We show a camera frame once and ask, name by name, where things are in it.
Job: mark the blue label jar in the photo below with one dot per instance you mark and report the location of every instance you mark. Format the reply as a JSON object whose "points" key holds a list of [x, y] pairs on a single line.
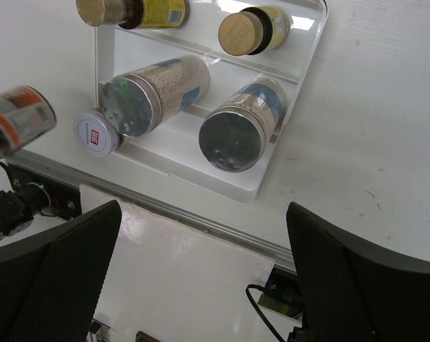
{"points": [[234, 136], [137, 102]]}

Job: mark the blue label jar front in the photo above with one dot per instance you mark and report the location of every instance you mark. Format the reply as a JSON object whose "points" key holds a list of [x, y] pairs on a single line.
{"points": [[137, 102]]}

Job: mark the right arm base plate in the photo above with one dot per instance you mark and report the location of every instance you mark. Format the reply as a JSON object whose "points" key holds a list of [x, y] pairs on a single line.
{"points": [[280, 294]]}

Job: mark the yellow bottle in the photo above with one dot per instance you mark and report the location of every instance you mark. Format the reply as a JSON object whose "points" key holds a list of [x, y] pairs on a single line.
{"points": [[134, 14], [254, 30]]}

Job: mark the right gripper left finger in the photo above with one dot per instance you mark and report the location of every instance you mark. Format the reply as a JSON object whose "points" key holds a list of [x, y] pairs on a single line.
{"points": [[50, 282]]}

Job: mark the red lid spice jar front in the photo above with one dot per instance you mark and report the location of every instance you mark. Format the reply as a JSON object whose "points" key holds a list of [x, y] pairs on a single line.
{"points": [[25, 115]]}

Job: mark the red lid spice jar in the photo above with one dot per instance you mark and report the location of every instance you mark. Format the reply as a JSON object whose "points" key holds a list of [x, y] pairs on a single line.
{"points": [[96, 134], [25, 115]]}

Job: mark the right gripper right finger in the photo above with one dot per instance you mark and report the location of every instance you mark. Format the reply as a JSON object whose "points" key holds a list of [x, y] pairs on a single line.
{"points": [[356, 290]]}

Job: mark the aluminium frame rail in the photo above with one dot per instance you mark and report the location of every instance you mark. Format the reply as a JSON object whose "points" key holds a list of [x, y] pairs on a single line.
{"points": [[71, 177]]}

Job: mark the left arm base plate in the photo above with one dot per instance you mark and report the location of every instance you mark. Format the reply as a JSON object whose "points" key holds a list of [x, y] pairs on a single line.
{"points": [[33, 194]]}

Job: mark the white divided tray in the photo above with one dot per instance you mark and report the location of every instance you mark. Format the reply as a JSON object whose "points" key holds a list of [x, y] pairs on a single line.
{"points": [[173, 147]]}

